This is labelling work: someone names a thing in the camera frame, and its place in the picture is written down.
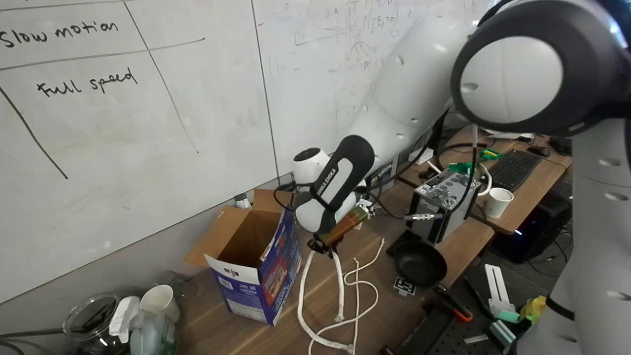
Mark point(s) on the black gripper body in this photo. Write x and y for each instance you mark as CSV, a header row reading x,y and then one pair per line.
x,y
325,240

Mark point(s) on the yellow object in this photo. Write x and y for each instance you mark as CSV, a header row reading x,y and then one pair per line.
x,y
532,309

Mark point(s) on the black orange bar clamp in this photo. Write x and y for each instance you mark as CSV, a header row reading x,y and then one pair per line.
x,y
455,309

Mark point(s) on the blue printed cardboard box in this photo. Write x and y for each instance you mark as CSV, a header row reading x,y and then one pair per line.
x,y
252,289

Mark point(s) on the black perforated breadboard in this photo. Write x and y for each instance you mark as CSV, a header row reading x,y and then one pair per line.
x,y
459,339

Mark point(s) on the white metal bracket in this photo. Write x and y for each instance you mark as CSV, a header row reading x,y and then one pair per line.
x,y
498,287

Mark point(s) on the plain grey battery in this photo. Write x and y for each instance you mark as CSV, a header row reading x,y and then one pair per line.
x,y
439,205

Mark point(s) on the white plastic cup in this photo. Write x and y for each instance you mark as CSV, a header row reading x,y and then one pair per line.
x,y
157,299

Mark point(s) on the white power adapter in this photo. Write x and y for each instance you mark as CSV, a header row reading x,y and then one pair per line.
x,y
423,159

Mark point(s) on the silver cylinder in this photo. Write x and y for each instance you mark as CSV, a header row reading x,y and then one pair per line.
x,y
502,333

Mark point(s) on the green spray bottle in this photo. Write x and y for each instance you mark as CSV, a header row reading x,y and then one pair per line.
x,y
153,337

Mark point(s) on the whiteboard with handwritten words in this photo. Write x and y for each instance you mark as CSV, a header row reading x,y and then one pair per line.
x,y
130,165

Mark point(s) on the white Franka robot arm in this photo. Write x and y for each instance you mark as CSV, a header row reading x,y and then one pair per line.
x,y
512,80

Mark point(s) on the white paper cup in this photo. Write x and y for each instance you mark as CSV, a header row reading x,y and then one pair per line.
x,y
496,203

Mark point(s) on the black keyboard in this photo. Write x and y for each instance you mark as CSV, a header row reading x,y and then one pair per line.
x,y
514,171

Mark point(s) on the clear round container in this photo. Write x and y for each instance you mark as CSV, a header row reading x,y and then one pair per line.
x,y
88,323

